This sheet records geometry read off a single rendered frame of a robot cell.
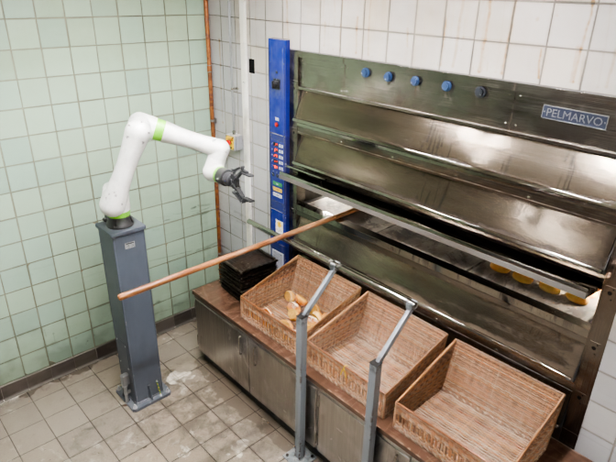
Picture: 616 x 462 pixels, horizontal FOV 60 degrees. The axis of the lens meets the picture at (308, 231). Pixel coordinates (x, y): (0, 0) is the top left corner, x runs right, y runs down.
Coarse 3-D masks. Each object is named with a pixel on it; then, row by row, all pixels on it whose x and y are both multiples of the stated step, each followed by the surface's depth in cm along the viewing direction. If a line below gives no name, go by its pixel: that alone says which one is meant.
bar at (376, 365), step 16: (256, 224) 312; (288, 240) 293; (320, 256) 276; (352, 272) 261; (320, 288) 268; (384, 288) 248; (416, 304) 238; (304, 320) 265; (400, 320) 238; (304, 336) 269; (304, 352) 274; (384, 352) 234; (304, 368) 278; (304, 384) 283; (368, 384) 238; (304, 400) 287; (368, 400) 241; (304, 416) 292; (368, 416) 245; (304, 432) 297; (368, 432) 248; (304, 448) 310; (368, 448) 251
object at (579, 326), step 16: (304, 208) 334; (336, 224) 316; (352, 224) 312; (368, 240) 299; (384, 240) 293; (416, 256) 277; (448, 272) 264; (464, 272) 261; (480, 288) 253; (496, 288) 248; (512, 304) 242; (528, 304) 237; (544, 304) 236; (560, 320) 227; (576, 320) 226
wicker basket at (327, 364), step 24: (360, 312) 309; (384, 312) 299; (312, 336) 285; (336, 336) 302; (360, 336) 311; (384, 336) 300; (408, 336) 288; (432, 336) 277; (312, 360) 285; (336, 360) 269; (360, 360) 292; (384, 360) 292; (408, 360) 288; (432, 360) 270; (336, 384) 274; (360, 384) 260; (384, 384) 275; (408, 384) 259; (384, 408) 251
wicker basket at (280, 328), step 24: (288, 264) 342; (312, 264) 338; (264, 288) 334; (288, 288) 350; (312, 288) 338; (336, 288) 324; (360, 288) 311; (264, 312) 308; (336, 312) 302; (288, 336) 296
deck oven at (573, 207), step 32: (320, 128) 303; (416, 160) 261; (512, 192) 228; (544, 192) 217; (448, 224) 267; (608, 224) 202; (544, 256) 225; (608, 288) 209; (544, 320) 233; (608, 320) 213; (576, 384) 230; (576, 416) 235
